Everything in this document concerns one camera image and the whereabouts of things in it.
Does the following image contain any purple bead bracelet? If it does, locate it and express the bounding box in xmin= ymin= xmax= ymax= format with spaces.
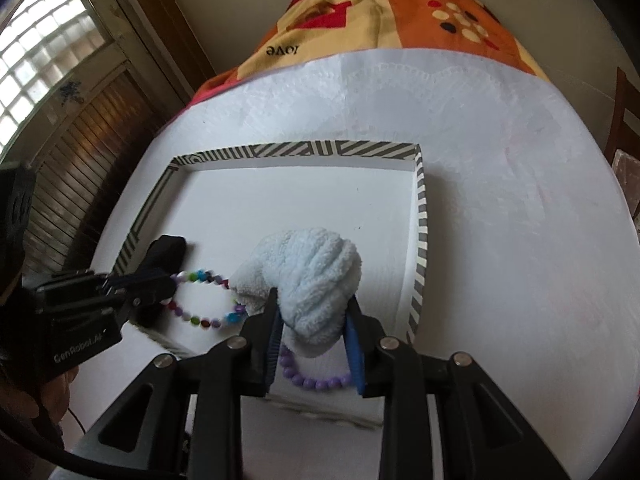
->
xmin=278 ymin=344 xmax=354 ymax=392

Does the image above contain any white table cover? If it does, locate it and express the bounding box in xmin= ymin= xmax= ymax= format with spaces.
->
xmin=65 ymin=47 xmax=640 ymax=480

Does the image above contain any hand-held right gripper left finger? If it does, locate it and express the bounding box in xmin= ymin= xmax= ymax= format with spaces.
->
xmin=80 ymin=287 xmax=284 ymax=480

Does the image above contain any orange printed blanket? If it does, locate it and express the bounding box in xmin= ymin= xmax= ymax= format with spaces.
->
xmin=187 ymin=0 xmax=551 ymax=108

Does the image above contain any wooden chair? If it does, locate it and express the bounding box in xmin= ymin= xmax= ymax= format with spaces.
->
xmin=602 ymin=67 xmax=640 ymax=221

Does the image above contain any multicolour bead bracelet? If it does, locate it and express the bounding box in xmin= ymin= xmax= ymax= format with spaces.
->
xmin=169 ymin=269 xmax=247 ymax=330

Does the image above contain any striped shallow box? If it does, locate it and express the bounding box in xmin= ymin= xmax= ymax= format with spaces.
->
xmin=111 ymin=140 xmax=431 ymax=431

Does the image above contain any wooden slatted door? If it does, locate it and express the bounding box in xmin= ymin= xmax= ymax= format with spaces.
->
xmin=22 ymin=67 xmax=173 ymax=281

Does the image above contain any glass block window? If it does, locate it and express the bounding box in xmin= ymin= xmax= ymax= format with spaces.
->
xmin=0 ymin=0 xmax=132 ymax=156

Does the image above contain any black cable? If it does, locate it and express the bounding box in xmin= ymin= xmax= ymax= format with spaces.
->
xmin=0 ymin=402 xmax=186 ymax=480

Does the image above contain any light blue fluffy cloth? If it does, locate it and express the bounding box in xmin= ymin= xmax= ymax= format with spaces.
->
xmin=229 ymin=228 xmax=362 ymax=359

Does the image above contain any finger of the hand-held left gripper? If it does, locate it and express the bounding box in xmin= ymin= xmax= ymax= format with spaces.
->
xmin=106 ymin=267 xmax=175 ymax=292
xmin=117 ymin=284 xmax=179 ymax=312

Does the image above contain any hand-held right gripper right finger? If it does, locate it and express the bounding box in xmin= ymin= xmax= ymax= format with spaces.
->
xmin=344 ymin=297 xmax=571 ymax=480

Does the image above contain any black fluffy cloth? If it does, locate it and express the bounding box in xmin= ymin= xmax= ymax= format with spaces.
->
xmin=141 ymin=234 xmax=187 ymax=283

